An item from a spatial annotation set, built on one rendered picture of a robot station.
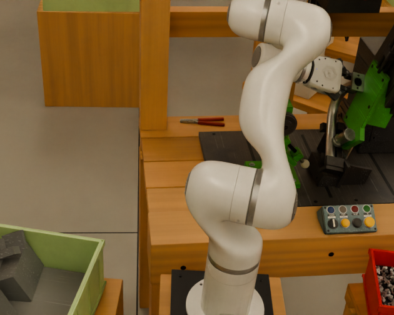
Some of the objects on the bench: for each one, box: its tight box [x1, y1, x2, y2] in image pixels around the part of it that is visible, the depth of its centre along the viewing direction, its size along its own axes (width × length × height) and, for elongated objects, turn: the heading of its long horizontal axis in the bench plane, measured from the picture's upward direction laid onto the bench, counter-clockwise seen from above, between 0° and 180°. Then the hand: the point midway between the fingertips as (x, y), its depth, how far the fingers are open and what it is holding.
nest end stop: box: [318, 165, 343, 175], centre depth 203 cm, size 4×7×6 cm, turn 93°
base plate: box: [198, 129, 394, 207], centre depth 217 cm, size 42×110×2 cm, turn 93°
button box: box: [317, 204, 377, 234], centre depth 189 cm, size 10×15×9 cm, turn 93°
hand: (351, 83), depth 198 cm, fingers closed on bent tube, 3 cm apart
